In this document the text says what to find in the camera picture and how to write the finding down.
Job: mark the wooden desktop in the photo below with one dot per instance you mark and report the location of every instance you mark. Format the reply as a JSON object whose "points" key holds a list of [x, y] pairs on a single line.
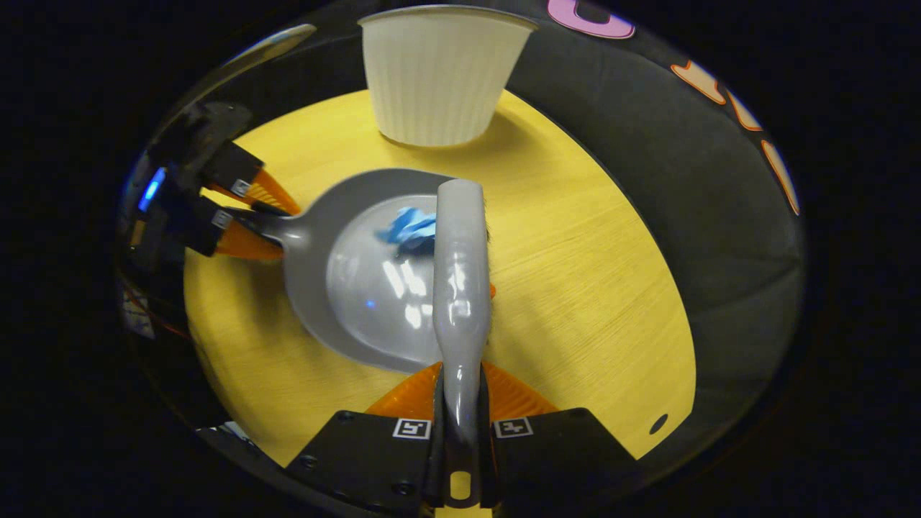
{"points": [[575, 252]]}

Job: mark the blue paper scrap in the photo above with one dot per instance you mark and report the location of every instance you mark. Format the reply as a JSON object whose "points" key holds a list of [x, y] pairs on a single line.
{"points": [[410, 224]]}

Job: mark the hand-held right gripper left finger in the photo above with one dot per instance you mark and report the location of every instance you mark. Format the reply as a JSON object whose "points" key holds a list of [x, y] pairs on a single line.
{"points": [[367, 460]]}

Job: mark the small grey broom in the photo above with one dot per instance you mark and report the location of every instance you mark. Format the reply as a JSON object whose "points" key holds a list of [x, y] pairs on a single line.
{"points": [[460, 288]]}

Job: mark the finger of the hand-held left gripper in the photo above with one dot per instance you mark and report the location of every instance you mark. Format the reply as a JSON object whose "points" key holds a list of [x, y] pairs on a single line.
{"points": [[237, 169], [216, 226]]}

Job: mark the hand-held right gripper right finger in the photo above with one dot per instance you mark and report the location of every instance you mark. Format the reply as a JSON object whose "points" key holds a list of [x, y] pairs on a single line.
{"points": [[554, 460]]}

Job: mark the grey plastic dustpan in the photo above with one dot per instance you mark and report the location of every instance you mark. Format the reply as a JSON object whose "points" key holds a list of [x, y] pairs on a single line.
{"points": [[309, 252]]}

